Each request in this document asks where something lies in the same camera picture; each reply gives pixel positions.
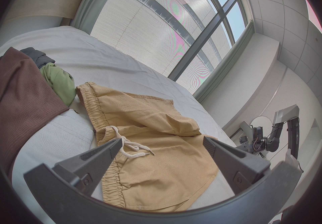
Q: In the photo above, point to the brown garment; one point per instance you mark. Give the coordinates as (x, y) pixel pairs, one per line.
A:
(25, 97)

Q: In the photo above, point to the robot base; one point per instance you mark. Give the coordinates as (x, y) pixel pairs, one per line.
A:
(293, 162)

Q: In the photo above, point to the green garment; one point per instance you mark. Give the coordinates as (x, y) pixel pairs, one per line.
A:
(60, 82)

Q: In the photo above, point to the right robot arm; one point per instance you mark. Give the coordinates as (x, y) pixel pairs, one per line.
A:
(293, 137)

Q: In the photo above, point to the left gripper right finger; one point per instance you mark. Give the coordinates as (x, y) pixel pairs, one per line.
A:
(234, 165)

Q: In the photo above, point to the black garment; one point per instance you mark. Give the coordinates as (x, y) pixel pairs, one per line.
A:
(35, 54)

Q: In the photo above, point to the bed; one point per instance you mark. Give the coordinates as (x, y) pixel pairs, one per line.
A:
(113, 62)

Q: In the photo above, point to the window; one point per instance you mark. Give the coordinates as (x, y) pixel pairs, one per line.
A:
(151, 29)

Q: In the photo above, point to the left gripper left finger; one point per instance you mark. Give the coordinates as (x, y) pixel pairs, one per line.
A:
(95, 162)

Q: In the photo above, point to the tan shorts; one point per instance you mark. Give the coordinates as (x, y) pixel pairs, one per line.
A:
(156, 162)

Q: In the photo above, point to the pale blue garment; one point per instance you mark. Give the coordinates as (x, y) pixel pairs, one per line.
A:
(65, 132)

